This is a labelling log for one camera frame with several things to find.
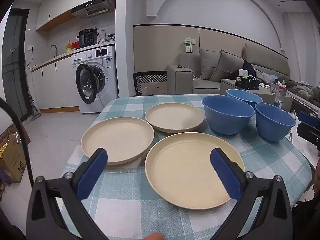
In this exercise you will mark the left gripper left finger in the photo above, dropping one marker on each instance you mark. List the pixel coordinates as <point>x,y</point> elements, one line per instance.
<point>44,219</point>

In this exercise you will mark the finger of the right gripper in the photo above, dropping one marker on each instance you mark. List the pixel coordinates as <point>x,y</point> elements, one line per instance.
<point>308,119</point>
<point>309,133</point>

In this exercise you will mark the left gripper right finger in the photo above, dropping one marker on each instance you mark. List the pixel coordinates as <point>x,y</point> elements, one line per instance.
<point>262,209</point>

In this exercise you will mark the large blue bowl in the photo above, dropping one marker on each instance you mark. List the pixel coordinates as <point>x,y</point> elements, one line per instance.
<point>226,115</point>

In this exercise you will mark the large beige plate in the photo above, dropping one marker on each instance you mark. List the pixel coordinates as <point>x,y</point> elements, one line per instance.
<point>178,168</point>

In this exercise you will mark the kitchen faucet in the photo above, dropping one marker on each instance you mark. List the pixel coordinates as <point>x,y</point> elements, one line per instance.
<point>54,48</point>

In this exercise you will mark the right hand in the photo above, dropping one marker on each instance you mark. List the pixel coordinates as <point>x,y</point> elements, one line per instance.
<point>316,184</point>

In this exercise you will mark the left hand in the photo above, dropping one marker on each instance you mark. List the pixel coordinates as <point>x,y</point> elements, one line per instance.
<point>154,236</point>

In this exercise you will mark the grey cabinet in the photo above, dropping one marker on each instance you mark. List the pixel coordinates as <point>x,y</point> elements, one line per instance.
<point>264,93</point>

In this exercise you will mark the cardboard box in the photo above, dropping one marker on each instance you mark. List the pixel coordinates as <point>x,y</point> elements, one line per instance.
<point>13,161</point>

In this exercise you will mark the grey cushion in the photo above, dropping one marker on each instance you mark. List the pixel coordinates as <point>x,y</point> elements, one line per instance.
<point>227,65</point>

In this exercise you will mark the grey sofa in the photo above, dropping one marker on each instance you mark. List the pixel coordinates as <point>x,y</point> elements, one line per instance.
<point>202,73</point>

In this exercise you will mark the teal checked tablecloth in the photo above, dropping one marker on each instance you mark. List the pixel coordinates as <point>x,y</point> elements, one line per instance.
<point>124,205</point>

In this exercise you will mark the white washing machine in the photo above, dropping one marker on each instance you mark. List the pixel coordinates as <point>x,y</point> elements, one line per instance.
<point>95,78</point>

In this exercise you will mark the black pressure cooker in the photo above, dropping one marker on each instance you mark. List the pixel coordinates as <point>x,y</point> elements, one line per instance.
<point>87,37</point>

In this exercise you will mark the black range hood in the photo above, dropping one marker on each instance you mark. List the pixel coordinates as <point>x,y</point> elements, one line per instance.
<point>93,8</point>

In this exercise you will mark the black box with cables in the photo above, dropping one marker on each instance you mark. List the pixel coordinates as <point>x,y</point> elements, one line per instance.
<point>246,81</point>

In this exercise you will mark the wall power strip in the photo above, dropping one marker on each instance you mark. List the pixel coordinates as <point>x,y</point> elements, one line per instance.
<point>188,42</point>

